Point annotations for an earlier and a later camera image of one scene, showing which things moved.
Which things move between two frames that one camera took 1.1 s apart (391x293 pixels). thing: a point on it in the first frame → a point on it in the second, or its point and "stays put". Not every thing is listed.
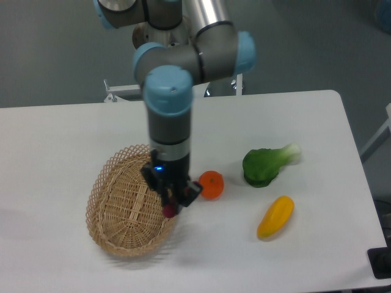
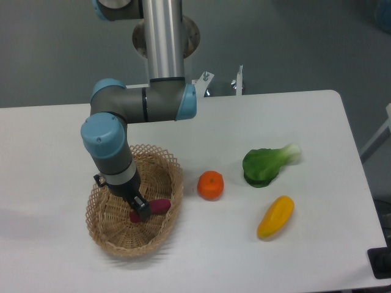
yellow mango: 276,218 stays put
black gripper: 170,178 → 130,192
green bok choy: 261,166 stays put
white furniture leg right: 371,147 stays put
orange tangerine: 212,182 stays put
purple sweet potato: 169,210 → 159,206
